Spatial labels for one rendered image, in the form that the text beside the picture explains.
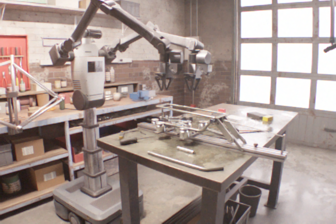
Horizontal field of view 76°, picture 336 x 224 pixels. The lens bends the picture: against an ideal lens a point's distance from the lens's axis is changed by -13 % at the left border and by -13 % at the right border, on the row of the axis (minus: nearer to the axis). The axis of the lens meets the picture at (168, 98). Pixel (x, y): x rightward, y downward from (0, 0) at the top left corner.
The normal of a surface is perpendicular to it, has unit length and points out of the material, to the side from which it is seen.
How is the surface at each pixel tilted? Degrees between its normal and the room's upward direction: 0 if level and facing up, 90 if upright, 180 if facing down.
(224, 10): 90
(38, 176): 90
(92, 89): 90
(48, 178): 90
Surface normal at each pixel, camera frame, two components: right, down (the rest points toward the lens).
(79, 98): -0.55, 0.13
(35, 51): 0.77, 0.10
